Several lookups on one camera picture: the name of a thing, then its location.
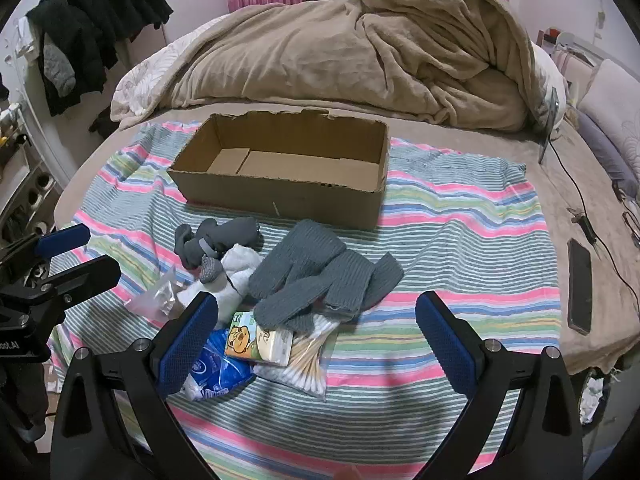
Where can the beige fleece blanket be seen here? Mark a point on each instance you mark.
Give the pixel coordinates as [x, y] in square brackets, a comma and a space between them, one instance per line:
[300, 60]

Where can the blue tissue pack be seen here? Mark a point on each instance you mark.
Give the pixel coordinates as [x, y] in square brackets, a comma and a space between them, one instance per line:
[225, 365]

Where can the grey bed headboard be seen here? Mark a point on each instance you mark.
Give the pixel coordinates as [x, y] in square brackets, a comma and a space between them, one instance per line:
[585, 55]

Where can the black smartphone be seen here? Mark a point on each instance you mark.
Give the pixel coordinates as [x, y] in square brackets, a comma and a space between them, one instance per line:
[580, 285]

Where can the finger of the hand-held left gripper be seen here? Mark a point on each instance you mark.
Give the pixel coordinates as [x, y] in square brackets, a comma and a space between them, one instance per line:
[65, 237]
[85, 272]

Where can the hanging black clothes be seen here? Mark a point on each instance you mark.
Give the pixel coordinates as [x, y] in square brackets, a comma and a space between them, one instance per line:
[100, 10]

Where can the clear plastic bag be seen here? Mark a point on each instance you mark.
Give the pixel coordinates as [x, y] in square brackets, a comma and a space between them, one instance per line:
[155, 295]

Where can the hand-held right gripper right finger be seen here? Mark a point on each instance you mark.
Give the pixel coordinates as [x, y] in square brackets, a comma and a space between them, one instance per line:
[442, 345]

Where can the cotton swab bag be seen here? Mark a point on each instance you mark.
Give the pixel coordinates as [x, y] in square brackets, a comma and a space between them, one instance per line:
[305, 360]

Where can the striped pastel cloth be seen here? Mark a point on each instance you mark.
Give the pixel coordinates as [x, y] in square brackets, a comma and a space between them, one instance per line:
[450, 240]

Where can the white sock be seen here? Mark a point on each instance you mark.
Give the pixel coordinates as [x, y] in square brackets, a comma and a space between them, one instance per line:
[200, 300]
[242, 265]

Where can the dark grey sock pair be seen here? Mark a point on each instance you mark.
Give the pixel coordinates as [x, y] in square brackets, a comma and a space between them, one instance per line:
[225, 235]

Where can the small black cloth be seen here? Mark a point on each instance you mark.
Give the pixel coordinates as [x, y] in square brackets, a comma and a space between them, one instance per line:
[102, 122]

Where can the grey quilted cloth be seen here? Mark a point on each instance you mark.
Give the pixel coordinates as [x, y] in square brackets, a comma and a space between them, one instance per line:
[57, 70]

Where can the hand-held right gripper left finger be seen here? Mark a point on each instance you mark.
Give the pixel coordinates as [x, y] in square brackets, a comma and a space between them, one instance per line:
[187, 345]

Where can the white crumpled bag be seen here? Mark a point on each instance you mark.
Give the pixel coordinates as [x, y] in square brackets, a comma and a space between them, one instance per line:
[594, 392]

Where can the grey knitted glove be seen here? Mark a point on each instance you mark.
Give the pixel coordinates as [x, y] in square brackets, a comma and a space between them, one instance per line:
[350, 280]
[295, 255]

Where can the brown cardboard box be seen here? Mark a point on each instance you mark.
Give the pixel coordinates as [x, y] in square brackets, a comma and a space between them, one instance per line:
[280, 195]

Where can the white shoe rack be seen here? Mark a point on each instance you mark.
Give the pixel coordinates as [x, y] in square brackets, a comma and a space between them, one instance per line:
[25, 170]

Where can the cartoon print tissue pack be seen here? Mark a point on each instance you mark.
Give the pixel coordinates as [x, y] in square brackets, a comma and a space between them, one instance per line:
[250, 340]

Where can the black charger adapter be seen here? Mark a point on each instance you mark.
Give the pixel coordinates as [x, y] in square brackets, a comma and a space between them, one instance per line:
[586, 229]

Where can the bed with beige sheet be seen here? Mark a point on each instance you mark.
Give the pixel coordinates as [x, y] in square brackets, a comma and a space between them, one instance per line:
[540, 200]

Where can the grey blue pillow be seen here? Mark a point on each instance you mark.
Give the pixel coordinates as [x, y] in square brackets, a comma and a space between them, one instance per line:
[600, 145]

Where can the white floral pillow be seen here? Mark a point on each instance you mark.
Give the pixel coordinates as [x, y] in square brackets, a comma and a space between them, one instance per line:
[612, 100]

